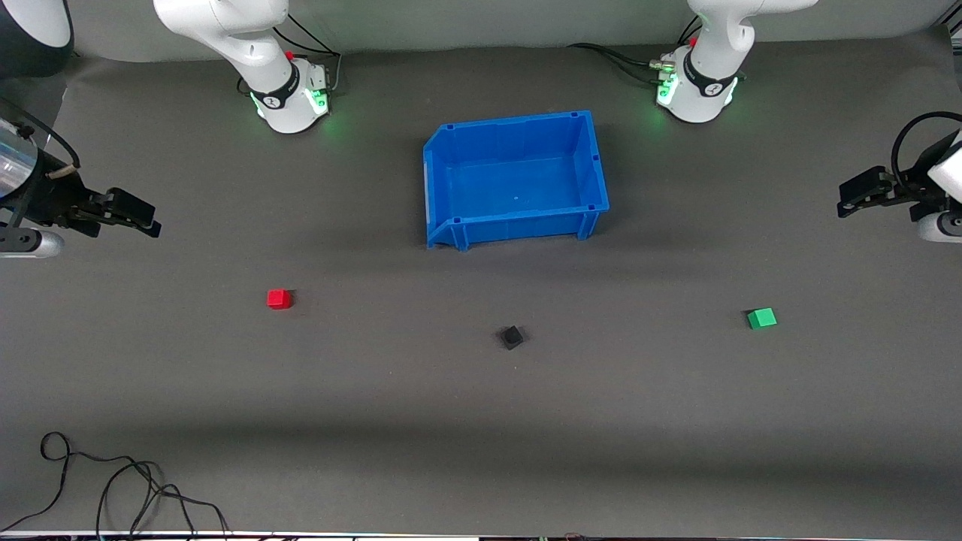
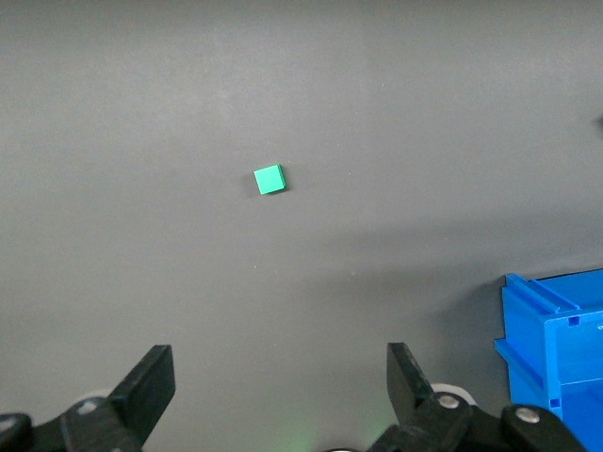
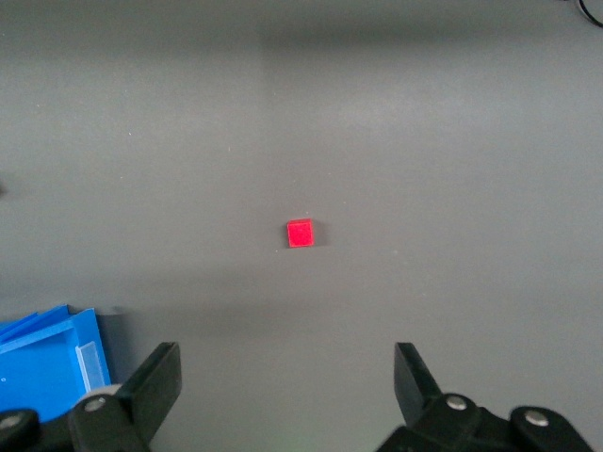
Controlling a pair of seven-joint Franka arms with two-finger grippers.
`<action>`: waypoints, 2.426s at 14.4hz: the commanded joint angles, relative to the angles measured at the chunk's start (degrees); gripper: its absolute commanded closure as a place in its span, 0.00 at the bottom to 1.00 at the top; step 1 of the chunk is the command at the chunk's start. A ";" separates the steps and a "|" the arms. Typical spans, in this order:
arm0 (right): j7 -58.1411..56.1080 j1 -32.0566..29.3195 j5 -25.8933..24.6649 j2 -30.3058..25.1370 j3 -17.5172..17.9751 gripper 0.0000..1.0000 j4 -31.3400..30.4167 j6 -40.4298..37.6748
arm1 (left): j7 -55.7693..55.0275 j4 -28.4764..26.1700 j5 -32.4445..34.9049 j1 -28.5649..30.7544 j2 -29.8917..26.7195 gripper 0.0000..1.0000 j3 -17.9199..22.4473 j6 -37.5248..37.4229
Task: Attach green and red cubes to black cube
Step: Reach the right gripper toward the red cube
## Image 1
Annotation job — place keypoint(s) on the small green cube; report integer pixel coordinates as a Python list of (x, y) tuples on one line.
[(761, 318)]

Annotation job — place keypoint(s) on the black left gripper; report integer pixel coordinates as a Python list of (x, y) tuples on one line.
[(904, 193)]

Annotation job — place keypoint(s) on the small black cube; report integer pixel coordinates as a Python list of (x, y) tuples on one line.
[(511, 337)]

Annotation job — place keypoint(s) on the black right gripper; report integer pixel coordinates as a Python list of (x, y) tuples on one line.
[(54, 199)]

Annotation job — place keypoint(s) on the blue plastic storage bin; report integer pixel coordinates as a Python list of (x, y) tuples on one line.
[(518, 180)]

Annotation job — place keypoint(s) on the dark grey table mat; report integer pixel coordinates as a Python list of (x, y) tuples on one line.
[(481, 421)]

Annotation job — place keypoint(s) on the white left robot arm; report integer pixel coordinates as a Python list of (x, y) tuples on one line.
[(706, 90)]

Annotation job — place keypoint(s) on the small red cube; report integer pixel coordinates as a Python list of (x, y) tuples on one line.
[(279, 299)]

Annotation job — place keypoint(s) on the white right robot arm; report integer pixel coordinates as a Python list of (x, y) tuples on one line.
[(225, 30)]

